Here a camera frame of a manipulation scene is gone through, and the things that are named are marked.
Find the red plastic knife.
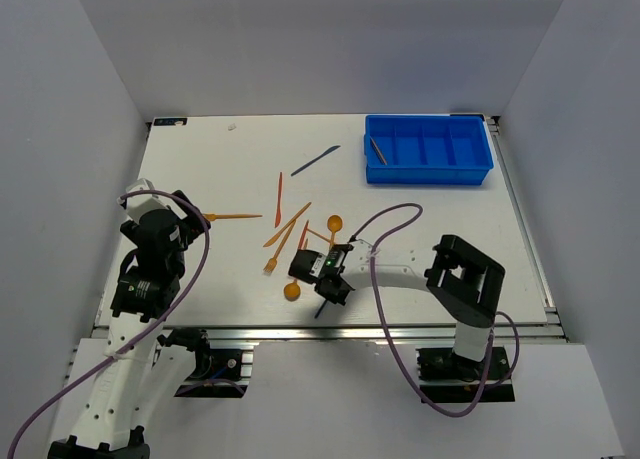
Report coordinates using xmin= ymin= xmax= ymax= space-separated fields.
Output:
xmin=274 ymin=172 xmax=283 ymax=227

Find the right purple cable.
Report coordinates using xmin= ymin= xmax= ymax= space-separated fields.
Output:
xmin=349 ymin=203 xmax=521 ymax=419

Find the orange plastic fork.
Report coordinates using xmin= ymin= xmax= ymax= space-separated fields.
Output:
xmin=263 ymin=222 xmax=296 ymax=275

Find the aluminium table rail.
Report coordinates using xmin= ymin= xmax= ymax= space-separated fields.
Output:
xmin=94 ymin=318 xmax=569 ymax=343

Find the dark blue plastic knife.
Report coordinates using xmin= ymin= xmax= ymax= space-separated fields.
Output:
xmin=290 ymin=145 xmax=341 ymax=177

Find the orange chopstick diagonal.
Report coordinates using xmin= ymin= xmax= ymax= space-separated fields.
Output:
xmin=307 ymin=228 xmax=334 ymax=244

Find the orange chopstick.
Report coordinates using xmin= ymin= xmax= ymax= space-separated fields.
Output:
xmin=370 ymin=137 xmax=388 ymax=166

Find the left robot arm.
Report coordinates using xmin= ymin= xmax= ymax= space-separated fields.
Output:
xmin=47 ymin=180 xmax=212 ymax=458

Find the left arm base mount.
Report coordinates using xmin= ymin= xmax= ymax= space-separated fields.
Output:
xmin=156 ymin=328 xmax=247 ymax=398

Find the yellow fork near left arm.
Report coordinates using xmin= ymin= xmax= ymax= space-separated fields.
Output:
xmin=203 ymin=213 xmax=262 ymax=222

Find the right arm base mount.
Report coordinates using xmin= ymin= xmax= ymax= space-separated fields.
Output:
xmin=417 ymin=347 xmax=516 ymax=404

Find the blue compartment tray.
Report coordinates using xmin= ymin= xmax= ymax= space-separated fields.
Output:
xmin=363 ymin=114 xmax=494 ymax=186

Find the dark label sticker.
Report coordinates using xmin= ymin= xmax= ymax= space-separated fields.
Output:
xmin=153 ymin=118 xmax=187 ymax=127

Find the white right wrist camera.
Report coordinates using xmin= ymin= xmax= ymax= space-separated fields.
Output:
xmin=344 ymin=239 xmax=373 ymax=269

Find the orange plastic knife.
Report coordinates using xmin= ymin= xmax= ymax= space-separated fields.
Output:
xmin=263 ymin=201 xmax=312 ymax=248

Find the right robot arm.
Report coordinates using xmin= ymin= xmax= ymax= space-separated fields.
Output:
xmin=289 ymin=234 xmax=505 ymax=378

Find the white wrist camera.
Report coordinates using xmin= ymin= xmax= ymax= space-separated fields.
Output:
xmin=344 ymin=239 xmax=373 ymax=269
xmin=117 ymin=178 xmax=167 ymax=224

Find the red plastic fork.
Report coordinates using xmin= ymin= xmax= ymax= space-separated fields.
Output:
xmin=297 ymin=220 xmax=309 ymax=250

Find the dark blue chopstick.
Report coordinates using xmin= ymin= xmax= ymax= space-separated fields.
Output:
xmin=314 ymin=301 xmax=328 ymax=319

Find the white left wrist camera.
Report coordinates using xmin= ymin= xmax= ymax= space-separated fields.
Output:
xmin=117 ymin=178 xmax=167 ymax=224

